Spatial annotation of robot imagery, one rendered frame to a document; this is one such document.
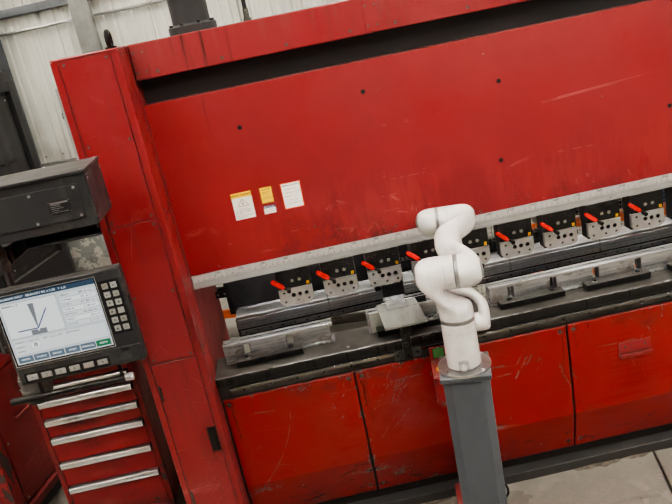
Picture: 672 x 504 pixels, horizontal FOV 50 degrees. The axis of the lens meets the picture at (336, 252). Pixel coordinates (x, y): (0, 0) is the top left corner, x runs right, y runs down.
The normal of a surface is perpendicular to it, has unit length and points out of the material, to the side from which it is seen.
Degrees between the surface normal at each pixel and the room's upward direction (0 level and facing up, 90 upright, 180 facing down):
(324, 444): 90
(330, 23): 90
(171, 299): 90
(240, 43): 90
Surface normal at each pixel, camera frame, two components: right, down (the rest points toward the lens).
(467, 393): -0.13, 0.34
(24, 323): 0.11, 0.30
